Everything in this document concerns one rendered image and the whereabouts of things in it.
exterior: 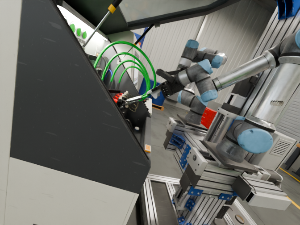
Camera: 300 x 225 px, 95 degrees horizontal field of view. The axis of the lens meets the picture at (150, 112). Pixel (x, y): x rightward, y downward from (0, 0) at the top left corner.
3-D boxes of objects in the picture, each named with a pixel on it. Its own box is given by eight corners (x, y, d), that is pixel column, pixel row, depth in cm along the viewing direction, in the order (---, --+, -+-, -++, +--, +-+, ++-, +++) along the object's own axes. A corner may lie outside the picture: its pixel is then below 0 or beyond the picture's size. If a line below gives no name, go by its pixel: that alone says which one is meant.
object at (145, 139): (139, 187, 67) (151, 161, 63) (131, 185, 67) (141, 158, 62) (145, 133, 127) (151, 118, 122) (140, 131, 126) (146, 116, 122)
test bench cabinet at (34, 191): (97, 290, 84) (139, 195, 63) (-1, 269, 79) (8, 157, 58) (121, 193, 152) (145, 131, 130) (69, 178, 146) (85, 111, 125)
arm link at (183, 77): (184, 69, 66) (186, 68, 73) (175, 74, 69) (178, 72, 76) (190, 84, 68) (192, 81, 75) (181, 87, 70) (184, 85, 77)
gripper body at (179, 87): (163, 98, 76) (183, 89, 70) (156, 85, 74) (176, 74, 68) (167, 95, 82) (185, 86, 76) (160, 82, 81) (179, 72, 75)
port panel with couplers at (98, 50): (91, 89, 102) (102, 46, 94) (87, 88, 102) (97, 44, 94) (97, 87, 115) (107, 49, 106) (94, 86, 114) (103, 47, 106)
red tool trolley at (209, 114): (185, 124, 511) (195, 103, 488) (193, 125, 539) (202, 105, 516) (201, 134, 459) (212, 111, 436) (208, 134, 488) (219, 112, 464)
